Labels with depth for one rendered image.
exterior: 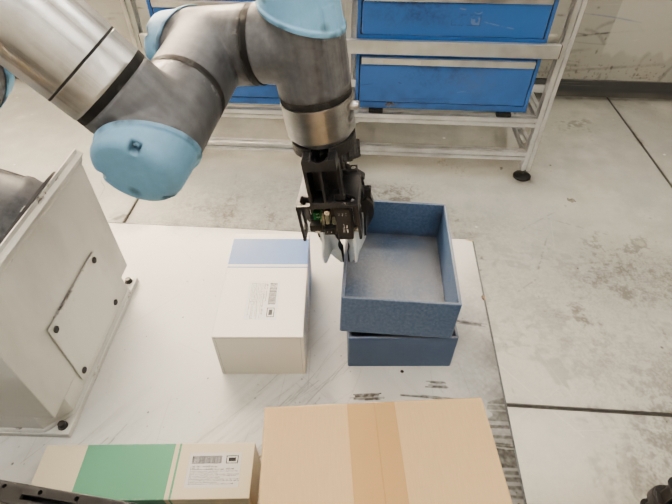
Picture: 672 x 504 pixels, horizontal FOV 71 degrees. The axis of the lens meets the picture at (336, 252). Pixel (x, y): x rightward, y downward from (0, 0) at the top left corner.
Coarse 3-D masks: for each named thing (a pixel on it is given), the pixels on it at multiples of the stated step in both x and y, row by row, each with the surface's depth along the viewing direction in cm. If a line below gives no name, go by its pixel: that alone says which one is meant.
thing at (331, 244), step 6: (324, 234) 61; (324, 240) 61; (330, 240) 64; (336, 240) 64; (324, 246) 61; (330, 246) 64; (336, 246) 65; (342, 246) 66; (324, 252) 61; (330, 252) 64; (336, 252) 66; (342, 252) 66; (324, 258) 61; (336, 258) 67; (342, 258) 67
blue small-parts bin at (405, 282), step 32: (384, 224) 76; (416, 224) 75; (448, 224) 69; (384, 256) 73; (416, 256) 74; (448, 256) 67; (352, 288) 69; (384, 288) 69; (416, 288) 69; (448, 288) 65; (352, 320) 62; (384, 320) 61; (416, 320) 61; (448, 320) 61
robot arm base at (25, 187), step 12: (0, 180) 55; (12, 180) 56; (24, 180) 57; (36, 180) 59; (0, 192) 54; (12, 192) 55; (24, 192) 56; (0, 204) 54; (12, 204) 54; (24, 204) 55; (0, 216) 53; (12, 216) 54; (0, 228) 53
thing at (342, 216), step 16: (336, 144) 50; (352, 144) 51; (304, 160) 49; (320, 160) 52; (336, 160) 49; (304, 176) 50; (320, 176) 50; (336, 176) 52; (352, 176) 56; (304, 192) 55; (320, 192) 54; (336, 192) 53; (352, 192) 54; (304, 208) 53; (320, 208) 53; (336, 208) 53; (352, 208) 55; (304, 224) 57; (320, 224) 55; (336, 224) 55; (352, 224) 55; (304, 240) 56
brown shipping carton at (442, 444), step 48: (288, 432) 45; (336, 432) 45; (384, 432) 45; (432, 432) 45; (480, 432) 45; (288, 480) 42; (336, 480) 42; (384, 480) 42; (432, 480) 42; (480, 480) 42
